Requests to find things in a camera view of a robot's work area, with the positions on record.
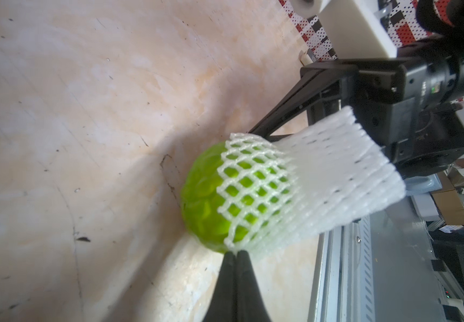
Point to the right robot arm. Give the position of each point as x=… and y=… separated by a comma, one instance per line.
x=457, y=40

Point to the green custard apple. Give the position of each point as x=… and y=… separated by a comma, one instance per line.
x=233, y=191

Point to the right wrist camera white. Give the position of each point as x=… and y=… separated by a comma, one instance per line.
x=354, y=27

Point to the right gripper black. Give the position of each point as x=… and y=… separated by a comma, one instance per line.
x=408, y=105

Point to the brown cardboard box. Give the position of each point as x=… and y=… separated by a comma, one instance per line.
x=448, y=202

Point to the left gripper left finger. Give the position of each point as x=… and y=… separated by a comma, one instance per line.
x=223, y=305

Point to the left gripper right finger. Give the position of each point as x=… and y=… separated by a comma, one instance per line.
x=250, y=306

